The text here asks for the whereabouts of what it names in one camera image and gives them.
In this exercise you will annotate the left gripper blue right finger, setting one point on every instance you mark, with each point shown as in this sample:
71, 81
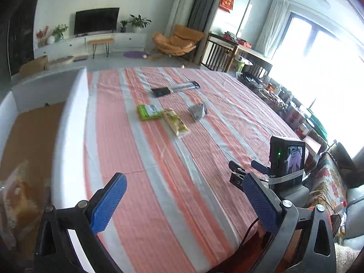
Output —
315, 251

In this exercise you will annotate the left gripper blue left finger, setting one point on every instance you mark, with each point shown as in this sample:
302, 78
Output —
54, 250

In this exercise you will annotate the bread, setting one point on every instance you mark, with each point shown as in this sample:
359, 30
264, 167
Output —
21, 207

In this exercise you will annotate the beige rice cracker packet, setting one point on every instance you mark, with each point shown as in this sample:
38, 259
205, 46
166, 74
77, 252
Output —
176, 124

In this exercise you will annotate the green snack packet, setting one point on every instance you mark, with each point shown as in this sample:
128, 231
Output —
148, 112

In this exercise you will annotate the long black snack packet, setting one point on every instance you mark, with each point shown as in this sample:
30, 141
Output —
160, 92

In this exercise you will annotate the floral sofa cushion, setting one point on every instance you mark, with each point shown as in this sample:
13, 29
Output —
328, 189

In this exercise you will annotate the silver triangular snack packet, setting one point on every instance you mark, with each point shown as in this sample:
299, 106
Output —
198, 111

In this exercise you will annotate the striped pink grey tablecloth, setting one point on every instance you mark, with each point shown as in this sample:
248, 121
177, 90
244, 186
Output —
180, 213

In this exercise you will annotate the dark wooden side table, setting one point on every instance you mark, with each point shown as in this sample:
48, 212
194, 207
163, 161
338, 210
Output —
221, 54

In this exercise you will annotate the white sheer curtain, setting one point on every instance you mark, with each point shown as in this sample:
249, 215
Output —
273, 28

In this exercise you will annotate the cardboard box on floor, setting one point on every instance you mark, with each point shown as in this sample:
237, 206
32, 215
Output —
35, 66

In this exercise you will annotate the orange lounge chair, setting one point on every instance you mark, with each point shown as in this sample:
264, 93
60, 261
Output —
181, 42

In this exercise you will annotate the purple round floor mat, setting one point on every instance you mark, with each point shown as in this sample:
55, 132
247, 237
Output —
135, 54

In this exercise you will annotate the wooden stool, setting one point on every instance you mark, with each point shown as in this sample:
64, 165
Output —
106, 42

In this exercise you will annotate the red flower vase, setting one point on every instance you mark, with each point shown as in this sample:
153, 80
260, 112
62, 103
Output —
41, 36

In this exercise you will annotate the white floor air conditioner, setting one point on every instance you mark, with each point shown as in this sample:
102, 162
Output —
179, 15

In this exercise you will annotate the grey curtain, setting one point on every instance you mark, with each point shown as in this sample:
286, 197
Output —
201, 18

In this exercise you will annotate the white tv cabinet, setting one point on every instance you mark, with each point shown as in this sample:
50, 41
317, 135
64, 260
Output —
78, 46

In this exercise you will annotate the green potted plant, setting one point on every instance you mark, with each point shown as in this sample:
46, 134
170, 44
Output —
139, 23

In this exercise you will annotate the black television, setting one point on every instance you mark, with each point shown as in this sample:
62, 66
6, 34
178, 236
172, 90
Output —
95, 20

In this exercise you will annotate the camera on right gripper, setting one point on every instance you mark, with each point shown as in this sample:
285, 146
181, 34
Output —
287, 156

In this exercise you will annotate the red wall calendar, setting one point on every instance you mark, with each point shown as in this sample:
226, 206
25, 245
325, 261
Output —
226, 5

